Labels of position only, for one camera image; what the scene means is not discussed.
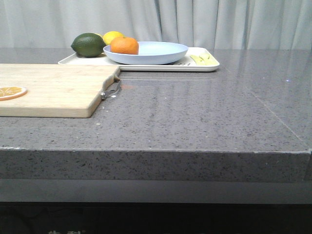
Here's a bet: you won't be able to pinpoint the light blue plate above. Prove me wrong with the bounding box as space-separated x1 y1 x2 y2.
103 41 188 65

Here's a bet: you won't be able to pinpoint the orange fruit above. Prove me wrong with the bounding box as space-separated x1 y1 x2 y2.
110 37 139 55

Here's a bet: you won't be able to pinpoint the white rectangular tray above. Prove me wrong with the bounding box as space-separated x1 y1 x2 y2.
58 47 220 72

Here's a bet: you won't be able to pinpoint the pale yellow fruit slices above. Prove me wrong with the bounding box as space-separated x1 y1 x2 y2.
190 53 218 65

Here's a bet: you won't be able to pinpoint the yellow lemon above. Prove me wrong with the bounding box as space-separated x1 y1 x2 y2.
102 31 124 45

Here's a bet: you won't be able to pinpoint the green lime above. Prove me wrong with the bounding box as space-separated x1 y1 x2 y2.
71 33 106 58

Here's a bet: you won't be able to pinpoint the wooden cutting board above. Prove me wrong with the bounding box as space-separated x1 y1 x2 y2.
0 63 120 118

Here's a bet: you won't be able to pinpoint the orange slice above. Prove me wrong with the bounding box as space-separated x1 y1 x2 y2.
0 86 28 101

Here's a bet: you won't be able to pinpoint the grey curtain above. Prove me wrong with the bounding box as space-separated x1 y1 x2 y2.
0 0 312 50

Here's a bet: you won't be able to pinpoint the metal cutting board handle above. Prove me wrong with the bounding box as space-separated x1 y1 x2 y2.
100 75 121 100

